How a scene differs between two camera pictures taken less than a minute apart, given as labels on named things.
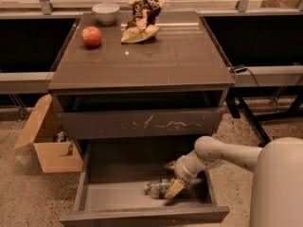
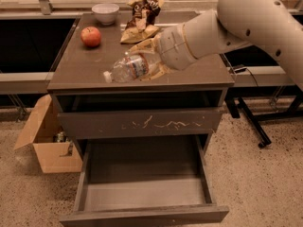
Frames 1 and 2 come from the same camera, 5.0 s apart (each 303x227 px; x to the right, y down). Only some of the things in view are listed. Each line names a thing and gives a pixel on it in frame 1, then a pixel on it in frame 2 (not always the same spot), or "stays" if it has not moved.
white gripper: x=182 y=169 to x=172 y=46
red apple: x=91 y=36 stays
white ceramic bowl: x=106 y=12 stays
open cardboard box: x=55 y=148 stays
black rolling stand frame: x=236 y=95 stays
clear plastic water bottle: x=157 y=189 to x=131 y=67
